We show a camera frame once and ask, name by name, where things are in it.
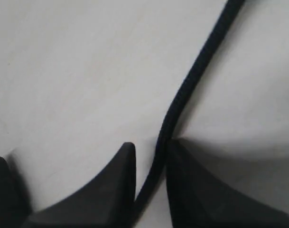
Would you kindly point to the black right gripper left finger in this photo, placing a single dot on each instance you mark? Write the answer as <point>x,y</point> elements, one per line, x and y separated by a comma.
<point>105,202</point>

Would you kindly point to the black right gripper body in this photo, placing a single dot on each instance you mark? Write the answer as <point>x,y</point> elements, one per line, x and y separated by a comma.
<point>14,209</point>

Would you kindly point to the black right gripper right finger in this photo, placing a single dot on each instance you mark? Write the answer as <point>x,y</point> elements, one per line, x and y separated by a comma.
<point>198,199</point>

